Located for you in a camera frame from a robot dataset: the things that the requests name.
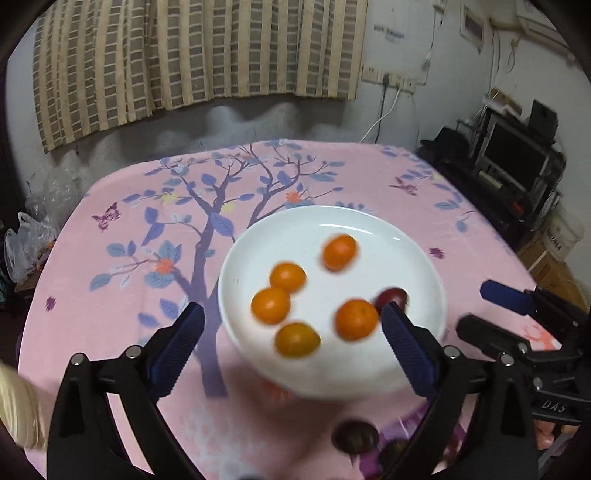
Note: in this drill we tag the cream fuzzy cloth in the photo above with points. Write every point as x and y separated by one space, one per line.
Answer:
21 406

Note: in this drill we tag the small black box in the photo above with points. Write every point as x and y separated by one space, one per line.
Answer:
543 119

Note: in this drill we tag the beige checked curtain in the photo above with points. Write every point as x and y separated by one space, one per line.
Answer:
184 46

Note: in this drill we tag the black media shelf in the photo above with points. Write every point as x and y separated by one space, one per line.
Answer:
461 170

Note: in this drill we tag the black television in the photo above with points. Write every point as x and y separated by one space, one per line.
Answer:
512 154

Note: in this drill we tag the white round plate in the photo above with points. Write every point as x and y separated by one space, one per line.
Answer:
369 369

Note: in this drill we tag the cardboard box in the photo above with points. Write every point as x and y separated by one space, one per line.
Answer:
545 263

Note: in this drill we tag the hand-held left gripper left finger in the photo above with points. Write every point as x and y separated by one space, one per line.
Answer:
178 357

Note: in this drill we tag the white wall socket strip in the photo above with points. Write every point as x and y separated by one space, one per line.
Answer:
392 79

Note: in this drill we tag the small orange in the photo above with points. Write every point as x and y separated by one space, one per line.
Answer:
271 305
288 277
340 252
297 340
356 320

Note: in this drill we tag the dark red plum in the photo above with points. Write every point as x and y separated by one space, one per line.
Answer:
355 436
392 295
393 454

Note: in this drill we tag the white plastic bag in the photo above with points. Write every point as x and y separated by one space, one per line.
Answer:
25 249

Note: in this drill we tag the clear plastic bag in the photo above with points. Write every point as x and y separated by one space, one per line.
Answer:
48 194

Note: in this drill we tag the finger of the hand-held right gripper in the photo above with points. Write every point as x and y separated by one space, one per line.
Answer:
505 296
485 333

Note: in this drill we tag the white air conditioner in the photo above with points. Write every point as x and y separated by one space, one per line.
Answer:
547 25

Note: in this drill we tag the white plastic bucket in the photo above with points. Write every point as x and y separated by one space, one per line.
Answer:
565 233

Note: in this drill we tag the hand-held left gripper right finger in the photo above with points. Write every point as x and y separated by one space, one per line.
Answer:
408 353

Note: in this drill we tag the person's right hand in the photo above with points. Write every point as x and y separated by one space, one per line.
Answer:
551 434

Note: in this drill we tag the pink tree-print blanket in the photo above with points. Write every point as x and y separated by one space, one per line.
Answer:
138 207

